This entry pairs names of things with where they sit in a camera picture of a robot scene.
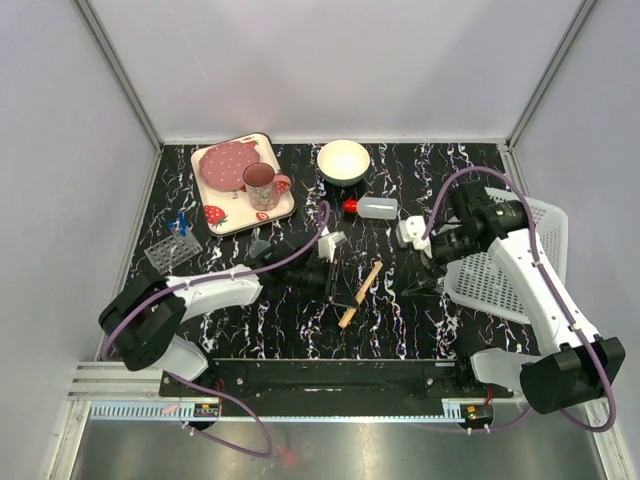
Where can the clear test tube rack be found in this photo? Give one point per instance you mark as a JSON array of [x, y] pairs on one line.
[[169, 253]]

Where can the red cap wash bottle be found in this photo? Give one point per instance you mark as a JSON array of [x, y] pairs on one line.
[[372, 207]]

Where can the strawberry print tray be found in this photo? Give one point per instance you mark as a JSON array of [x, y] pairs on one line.
[[228, 213]]

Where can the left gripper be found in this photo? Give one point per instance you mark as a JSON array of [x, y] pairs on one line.
[[334, 273]]

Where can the pink dotted plate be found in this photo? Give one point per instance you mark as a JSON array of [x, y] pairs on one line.
[[221, 167]]

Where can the clear plastic funnel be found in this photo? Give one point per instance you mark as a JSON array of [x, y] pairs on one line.
[[259, 248]]

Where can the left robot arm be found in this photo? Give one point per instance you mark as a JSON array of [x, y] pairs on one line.
[[151, 339]]

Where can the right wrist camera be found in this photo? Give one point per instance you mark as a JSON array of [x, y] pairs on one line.
[[409, 233]]

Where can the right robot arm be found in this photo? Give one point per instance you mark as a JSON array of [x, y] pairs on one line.
[[510, 255]]

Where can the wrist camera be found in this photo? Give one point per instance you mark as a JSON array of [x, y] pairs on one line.
[[330, 245], [409, 233]]

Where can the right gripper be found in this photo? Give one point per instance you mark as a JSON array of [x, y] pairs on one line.
[[428, 263]]

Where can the white plastic basket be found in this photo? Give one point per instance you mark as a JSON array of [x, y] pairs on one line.
[[472, 279]]

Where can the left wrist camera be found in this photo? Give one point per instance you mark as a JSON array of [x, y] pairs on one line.
[[330, 245]]

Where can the pink patterned mug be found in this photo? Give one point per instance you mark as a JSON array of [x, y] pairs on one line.
[[265, 186]]

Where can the clear test tube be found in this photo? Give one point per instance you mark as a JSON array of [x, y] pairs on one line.
[[181, 221]]

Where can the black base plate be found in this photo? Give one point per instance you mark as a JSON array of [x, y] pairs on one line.
[[347, 388]]

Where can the white green bowl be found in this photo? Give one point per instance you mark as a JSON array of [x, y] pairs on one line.
[[343, 163]]

